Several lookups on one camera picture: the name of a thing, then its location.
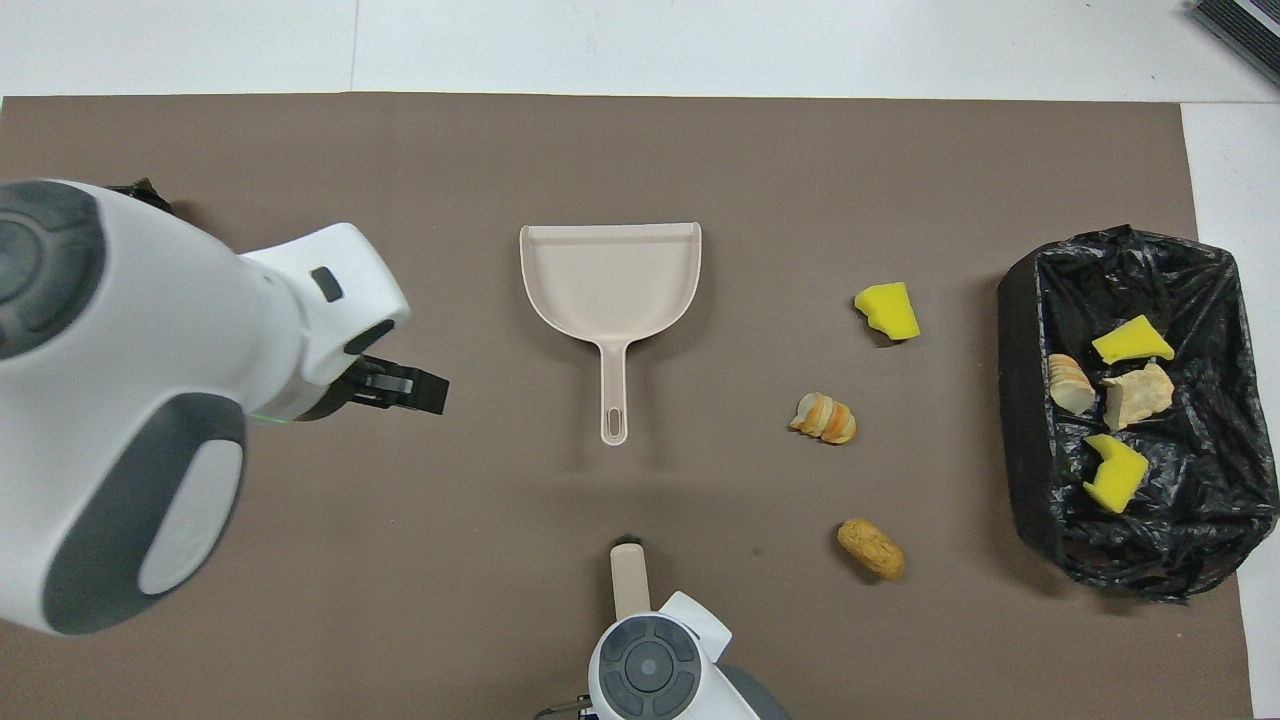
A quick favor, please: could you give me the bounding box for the tan layered bread chunk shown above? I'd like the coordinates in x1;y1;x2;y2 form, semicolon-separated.
1047;353;1097;416

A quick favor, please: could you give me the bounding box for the brown bread bun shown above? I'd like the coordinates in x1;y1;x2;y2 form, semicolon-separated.
837;517;906;582

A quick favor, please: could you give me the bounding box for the orange striped croissant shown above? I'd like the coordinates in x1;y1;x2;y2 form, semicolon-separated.
788;392;858;446

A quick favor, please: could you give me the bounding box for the beige plastic dustpan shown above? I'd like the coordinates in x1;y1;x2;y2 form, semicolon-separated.
519;222;703;447

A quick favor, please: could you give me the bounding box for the dark ribbed object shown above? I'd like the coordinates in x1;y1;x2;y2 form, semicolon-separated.
1188;0;1280;89

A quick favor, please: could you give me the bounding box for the brown table mat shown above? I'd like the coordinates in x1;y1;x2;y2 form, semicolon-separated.
0;93;1256;720

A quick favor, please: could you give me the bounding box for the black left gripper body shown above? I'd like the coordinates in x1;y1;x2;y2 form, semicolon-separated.
300;358;373;421

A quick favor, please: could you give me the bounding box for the yellow sponge piece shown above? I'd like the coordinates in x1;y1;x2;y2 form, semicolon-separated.
853;282;921;343
1090;314;1177;366
1083;433;1151;514

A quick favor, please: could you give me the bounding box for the beige hand brush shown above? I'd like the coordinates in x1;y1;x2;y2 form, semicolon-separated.
610;535;653;621

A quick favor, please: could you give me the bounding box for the pale cream bread chunk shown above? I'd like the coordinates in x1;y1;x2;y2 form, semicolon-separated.
1102;362;1176;432

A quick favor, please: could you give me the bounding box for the open black bag lined bin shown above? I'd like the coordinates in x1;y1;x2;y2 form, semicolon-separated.
997;225;1280;604

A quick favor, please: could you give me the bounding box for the black bag covered bin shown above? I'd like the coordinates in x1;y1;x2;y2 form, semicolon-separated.
103;178;173;216

